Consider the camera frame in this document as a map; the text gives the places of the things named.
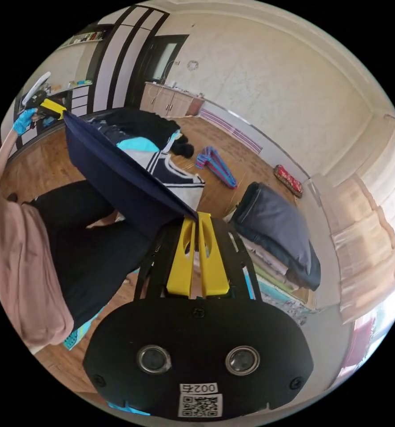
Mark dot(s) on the person's left forearm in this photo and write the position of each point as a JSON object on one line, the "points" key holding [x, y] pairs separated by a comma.
{"points": [[3, 151]]}

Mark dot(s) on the navy short sleeve shirt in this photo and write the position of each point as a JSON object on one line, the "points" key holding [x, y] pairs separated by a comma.
{"points": [[124, 176]]}

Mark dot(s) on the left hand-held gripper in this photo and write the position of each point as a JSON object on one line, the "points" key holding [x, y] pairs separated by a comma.
{"points": [[37, 100]]}

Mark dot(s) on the bed with printed sheet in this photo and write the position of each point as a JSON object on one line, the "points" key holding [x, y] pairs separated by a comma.
{"points": [[284, 302]]}

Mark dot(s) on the white desk with dark frame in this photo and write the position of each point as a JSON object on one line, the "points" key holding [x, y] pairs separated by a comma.
{"points": [[79, 96]]}

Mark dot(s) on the bunch of coloured hangers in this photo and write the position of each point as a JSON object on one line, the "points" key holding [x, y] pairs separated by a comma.
{"points": [[215, 165]]}

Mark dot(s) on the sheer cream curtain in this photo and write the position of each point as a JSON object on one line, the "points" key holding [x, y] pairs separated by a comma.
{"points": [[367, 233]]}

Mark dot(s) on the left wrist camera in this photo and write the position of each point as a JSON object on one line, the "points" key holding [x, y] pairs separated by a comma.
{"points": [[35, 87]]}

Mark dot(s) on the purple striped white mat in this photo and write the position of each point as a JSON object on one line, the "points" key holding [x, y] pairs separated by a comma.
{"points": [[230, 130]]}

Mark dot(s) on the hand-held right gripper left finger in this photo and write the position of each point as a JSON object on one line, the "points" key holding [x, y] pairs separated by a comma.
{"points": [[180, 263]]}

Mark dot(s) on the dark door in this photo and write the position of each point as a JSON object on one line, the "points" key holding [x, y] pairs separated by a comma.
{"points": [[164, 58]]}

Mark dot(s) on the dark and white wardrobe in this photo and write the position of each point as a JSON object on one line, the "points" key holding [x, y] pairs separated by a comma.
{"points": [[117, 66]]}

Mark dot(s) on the person's body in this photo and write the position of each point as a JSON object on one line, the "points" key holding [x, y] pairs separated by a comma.
{"points": [[67, 240]]}

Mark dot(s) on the red patterned cushion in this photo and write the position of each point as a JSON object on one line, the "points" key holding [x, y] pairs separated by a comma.
{"points": [[289, 180]]}

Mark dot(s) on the light wooden cupboard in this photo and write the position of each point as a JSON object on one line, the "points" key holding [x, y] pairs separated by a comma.
{"points": [[170, 100]]}

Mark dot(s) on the stack of folded quilts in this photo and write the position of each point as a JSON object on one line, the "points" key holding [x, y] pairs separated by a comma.
{"points": [[274, 227]]}

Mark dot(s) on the pile of clothes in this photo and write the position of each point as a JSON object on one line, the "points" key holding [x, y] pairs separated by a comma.
{"points": [[170, 173]]}

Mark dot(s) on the wall shelf with books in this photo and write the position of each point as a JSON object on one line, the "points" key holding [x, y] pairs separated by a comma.
{"points": [[84, 37]]}

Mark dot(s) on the person's left hand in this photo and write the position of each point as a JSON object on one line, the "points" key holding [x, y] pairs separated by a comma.
{"points": [[24, 121]]}

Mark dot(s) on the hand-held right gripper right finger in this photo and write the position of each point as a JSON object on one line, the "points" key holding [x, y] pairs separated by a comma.
{"points": [[214, 267]]}

